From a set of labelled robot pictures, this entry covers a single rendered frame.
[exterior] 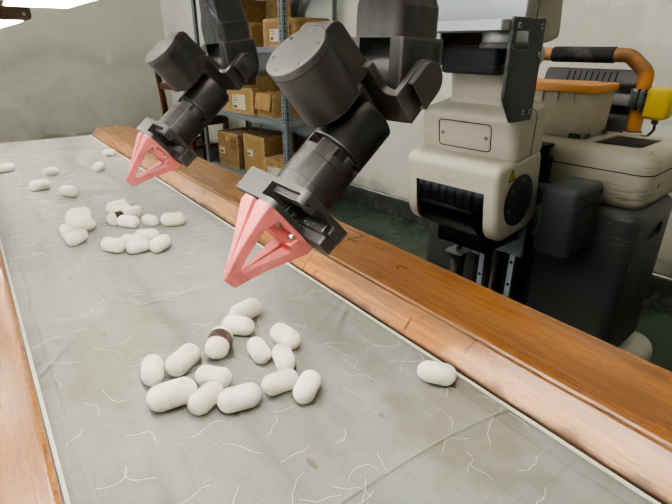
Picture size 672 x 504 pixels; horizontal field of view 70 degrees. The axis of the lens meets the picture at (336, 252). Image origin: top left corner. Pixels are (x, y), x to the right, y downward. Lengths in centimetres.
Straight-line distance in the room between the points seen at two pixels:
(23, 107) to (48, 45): 59
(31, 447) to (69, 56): 502
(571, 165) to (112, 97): 476
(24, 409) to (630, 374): 46
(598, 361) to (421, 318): 15
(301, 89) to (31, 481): 32
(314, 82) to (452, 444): 29
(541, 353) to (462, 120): 63
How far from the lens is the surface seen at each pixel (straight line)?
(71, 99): 533
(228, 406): 39
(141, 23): 554
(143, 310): 56
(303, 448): 37
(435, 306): 49
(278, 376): 40
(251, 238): 42
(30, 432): 40
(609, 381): 44
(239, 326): 48
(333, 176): 43
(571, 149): 119
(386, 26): 47
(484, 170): 94
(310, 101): 41
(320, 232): 41
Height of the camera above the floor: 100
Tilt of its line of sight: 23 degrees down
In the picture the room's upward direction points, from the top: straight up
